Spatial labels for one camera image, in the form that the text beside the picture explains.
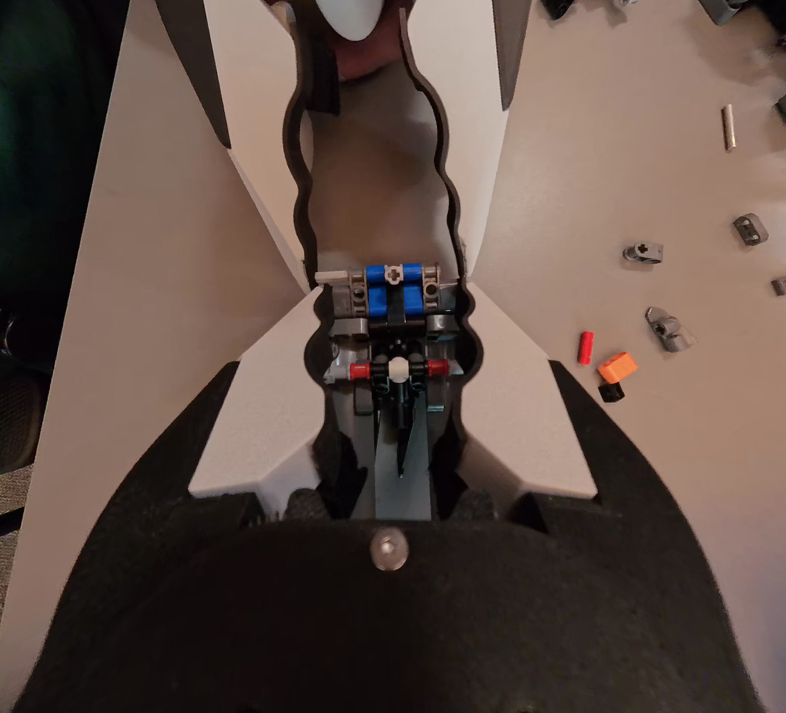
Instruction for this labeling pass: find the grey curved lego piece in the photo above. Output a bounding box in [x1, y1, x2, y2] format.
[732, 213, 770, 246]

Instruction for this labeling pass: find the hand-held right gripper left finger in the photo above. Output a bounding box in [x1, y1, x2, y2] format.
[188, 288, 352, 520]

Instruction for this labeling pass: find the dark office chair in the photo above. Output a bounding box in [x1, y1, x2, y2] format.
[0, 308, 53, 475]

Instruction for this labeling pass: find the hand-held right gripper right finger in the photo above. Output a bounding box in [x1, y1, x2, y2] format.
[431, 282, 599, 520]

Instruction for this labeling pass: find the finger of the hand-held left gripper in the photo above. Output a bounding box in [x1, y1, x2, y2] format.
[400, 0, 512, 282]
[201, 0, 320, 294]

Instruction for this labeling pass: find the dark grey lego wing assembly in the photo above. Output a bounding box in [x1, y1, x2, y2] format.
[314, 261, 469, 520]

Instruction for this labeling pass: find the grey angled lego piece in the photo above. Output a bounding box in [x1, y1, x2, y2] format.
[645, 306, 696, 353]

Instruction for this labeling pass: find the person's left hand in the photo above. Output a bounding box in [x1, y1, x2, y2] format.
[337, 0, 411, 82]

